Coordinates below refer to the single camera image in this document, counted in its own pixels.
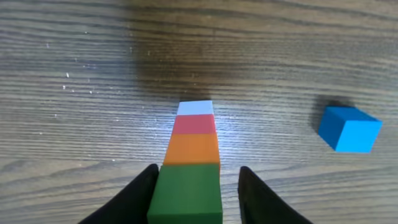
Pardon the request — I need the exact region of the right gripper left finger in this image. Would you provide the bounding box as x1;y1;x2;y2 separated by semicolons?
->
77;163;160;224

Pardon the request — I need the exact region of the orange cube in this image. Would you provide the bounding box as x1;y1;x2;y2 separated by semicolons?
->
162;133;221;170

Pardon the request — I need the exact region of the red cube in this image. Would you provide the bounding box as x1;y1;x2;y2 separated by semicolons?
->
171;113;217;136

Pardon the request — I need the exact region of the green cube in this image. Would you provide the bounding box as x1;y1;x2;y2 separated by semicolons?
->
146;164;224;224

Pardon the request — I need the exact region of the white cube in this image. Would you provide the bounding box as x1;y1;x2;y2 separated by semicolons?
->
176;100;215;116

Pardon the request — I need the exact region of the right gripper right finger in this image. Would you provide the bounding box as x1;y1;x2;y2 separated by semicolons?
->
238;166;313;224

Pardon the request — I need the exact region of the blue cube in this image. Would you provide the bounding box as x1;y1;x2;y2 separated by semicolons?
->
317;105;384;154

